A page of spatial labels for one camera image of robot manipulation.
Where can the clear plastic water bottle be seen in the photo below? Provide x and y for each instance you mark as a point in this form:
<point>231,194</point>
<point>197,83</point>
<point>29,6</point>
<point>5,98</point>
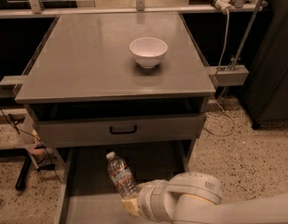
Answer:
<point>121,175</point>

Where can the grey drawer cabinet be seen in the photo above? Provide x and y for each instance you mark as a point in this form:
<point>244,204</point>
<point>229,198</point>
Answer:
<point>86,70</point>

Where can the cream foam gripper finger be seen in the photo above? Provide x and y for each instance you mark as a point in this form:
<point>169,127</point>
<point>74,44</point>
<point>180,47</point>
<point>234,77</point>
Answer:
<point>131,206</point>

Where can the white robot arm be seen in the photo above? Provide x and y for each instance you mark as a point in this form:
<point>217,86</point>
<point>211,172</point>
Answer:
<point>196,198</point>

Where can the grey top drawer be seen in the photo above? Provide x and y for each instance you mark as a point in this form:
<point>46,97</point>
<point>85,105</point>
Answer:
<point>95,132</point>

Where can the white ceramic bowl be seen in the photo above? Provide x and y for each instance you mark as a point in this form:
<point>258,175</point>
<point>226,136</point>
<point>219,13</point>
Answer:
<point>148,52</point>

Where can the diagonal metal rod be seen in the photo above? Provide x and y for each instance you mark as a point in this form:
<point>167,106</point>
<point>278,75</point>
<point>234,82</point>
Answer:
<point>233,62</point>

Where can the grey left side bracket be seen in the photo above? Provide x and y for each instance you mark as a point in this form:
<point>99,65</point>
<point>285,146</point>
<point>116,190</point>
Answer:
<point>10,85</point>

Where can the black drawer handle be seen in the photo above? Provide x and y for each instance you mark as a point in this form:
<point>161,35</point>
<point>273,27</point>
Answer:
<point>121,131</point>

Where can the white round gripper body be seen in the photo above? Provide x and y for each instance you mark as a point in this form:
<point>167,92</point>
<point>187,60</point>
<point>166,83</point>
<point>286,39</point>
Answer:
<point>148,196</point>

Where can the dark cabinet at right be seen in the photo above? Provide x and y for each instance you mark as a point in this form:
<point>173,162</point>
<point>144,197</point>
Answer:
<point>265,91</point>

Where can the black cylindrical leg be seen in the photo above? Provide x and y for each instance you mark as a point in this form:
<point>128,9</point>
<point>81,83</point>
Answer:
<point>20,184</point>

